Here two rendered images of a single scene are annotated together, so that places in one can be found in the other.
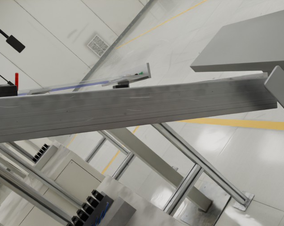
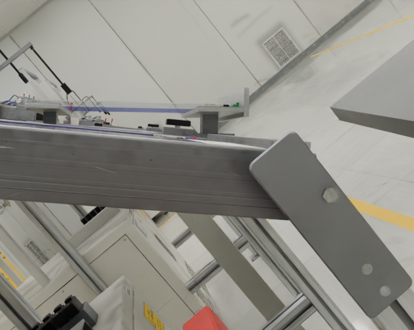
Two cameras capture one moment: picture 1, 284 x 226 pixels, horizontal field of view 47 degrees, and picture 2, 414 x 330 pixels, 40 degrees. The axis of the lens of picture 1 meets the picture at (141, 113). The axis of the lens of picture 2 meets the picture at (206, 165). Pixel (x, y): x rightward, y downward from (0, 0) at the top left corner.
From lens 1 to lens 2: 0.32 m
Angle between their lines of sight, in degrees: 15
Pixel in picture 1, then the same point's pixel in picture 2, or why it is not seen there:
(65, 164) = (113, 239)
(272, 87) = (269, 175)
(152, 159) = (236, 267)
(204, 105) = (127, 184)
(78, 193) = not seen: hidden behind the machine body
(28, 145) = not seen: hidden behind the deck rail
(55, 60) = (203, 62)
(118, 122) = not seen: outside the picture
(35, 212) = (49, 308)
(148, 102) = (1, 156)
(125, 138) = (191, 218)
